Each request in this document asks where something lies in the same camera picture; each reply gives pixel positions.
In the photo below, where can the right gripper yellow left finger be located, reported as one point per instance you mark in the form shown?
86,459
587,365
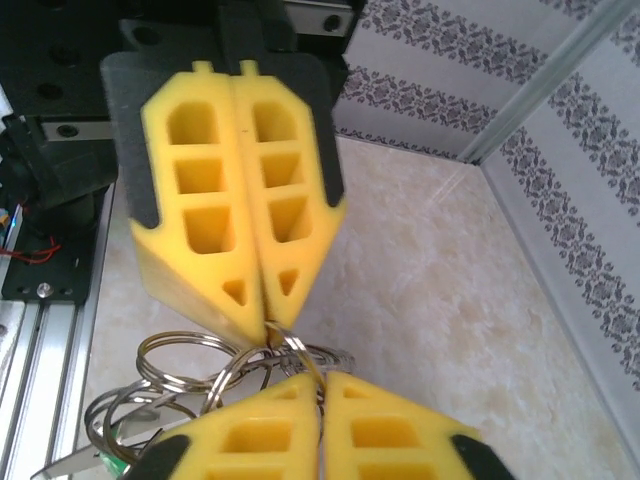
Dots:
304,440

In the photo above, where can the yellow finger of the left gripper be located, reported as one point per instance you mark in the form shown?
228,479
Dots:
320,227
160,250

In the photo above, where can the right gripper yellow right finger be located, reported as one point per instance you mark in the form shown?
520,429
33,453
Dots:
336,440

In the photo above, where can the silver key with green tag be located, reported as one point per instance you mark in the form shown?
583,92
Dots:
75,460

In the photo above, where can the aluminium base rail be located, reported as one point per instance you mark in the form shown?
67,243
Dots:
45,375

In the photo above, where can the aluminium frame corner post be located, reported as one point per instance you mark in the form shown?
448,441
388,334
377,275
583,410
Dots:
550,82

